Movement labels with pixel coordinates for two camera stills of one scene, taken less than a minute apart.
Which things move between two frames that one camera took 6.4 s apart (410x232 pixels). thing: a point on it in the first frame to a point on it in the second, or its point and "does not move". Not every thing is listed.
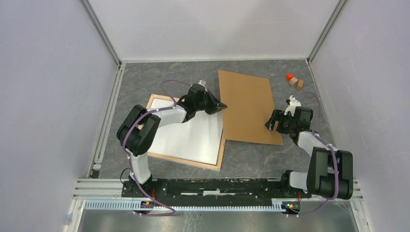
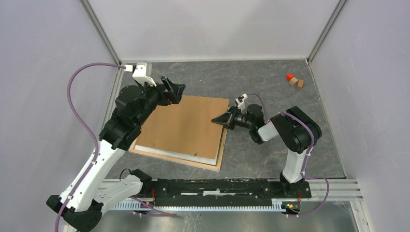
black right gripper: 275,116 to 226,118
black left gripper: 216,106 to 167,97
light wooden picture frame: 221,149 does not move
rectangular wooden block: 300,83 does not move
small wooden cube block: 293,80 does not move
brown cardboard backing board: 250,104 to 186,127
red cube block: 289,77 does not move
